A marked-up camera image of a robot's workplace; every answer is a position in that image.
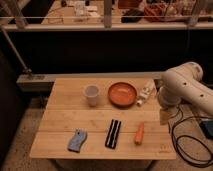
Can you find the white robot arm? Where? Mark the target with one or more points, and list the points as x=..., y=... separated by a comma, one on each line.
x=184, y=82

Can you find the white ceramic cup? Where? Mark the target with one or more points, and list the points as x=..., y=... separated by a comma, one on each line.
x=91, y=93

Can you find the orange plate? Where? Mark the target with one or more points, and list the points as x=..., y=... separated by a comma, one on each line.
x=122, y=94

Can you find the wooden table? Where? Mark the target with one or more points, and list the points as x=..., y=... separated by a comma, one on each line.
x=67, y=110

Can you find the black striped block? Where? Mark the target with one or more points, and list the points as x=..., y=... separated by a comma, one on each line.
x=112, y=136

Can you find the metal railing frame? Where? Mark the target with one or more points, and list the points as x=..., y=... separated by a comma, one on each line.
x=76, y=36

